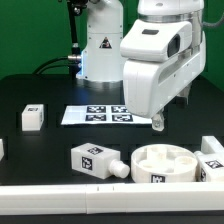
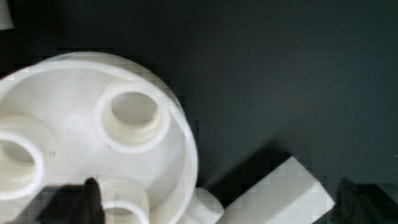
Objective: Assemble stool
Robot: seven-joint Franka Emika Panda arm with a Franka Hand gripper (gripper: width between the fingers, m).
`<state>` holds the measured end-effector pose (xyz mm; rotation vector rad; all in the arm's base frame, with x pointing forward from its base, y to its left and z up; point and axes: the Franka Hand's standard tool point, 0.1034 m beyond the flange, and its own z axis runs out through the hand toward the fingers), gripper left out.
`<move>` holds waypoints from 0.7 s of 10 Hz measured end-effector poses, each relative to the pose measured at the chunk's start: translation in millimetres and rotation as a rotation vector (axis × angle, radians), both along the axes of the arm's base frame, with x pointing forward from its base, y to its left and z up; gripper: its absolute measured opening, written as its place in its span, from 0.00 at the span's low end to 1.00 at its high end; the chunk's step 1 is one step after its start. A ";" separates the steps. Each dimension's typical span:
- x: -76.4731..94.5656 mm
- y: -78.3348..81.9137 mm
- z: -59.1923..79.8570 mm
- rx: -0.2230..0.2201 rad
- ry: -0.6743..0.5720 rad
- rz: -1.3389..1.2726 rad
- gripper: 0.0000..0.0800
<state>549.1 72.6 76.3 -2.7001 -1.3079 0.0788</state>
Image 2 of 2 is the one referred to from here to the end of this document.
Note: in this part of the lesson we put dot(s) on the white right rail wall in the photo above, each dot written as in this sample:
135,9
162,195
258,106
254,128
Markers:
286,200

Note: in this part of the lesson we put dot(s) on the white round stool seat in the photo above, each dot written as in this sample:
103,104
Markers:
93,125

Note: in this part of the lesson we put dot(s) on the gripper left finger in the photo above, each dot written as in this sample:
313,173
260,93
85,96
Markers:
75,205

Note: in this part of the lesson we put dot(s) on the white stool leg front left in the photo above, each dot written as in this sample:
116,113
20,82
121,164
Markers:
205,209

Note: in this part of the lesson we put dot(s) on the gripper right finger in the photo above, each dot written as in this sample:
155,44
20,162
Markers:
366,203

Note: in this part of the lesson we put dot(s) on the white block at left edge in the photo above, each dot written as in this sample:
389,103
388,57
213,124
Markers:
6,18

